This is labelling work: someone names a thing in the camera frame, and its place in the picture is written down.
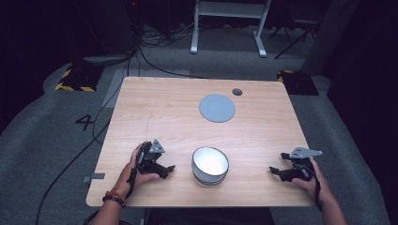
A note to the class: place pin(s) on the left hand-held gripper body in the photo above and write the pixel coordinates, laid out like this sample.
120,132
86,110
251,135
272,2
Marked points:
149,160

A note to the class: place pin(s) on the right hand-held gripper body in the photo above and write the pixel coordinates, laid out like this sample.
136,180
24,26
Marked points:
300,167

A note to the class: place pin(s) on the person's right hand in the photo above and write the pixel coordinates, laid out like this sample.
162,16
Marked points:
316,187

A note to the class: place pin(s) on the person's left hand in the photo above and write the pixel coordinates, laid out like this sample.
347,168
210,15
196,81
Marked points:
128,179

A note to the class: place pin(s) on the white bowl with dark rim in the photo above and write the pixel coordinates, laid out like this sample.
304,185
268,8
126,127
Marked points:
210,165

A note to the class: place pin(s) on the grey tape strip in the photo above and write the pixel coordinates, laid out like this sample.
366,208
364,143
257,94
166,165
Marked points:
94,177

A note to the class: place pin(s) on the person's dark clothing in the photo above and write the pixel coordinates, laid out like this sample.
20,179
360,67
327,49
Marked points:
209,217

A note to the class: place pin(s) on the black base with hazard stripes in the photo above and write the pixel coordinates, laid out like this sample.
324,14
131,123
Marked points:
297,82
79,78

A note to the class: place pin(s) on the grey round plate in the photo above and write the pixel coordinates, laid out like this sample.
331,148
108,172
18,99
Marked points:
217,108

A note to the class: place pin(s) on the black tripod stand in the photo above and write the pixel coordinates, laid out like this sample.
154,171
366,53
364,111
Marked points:
294,34

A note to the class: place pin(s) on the grey column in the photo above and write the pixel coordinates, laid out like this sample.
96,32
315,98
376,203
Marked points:
328,37

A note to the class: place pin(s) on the white metal table frame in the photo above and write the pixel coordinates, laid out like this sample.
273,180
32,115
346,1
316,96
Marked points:
230,9

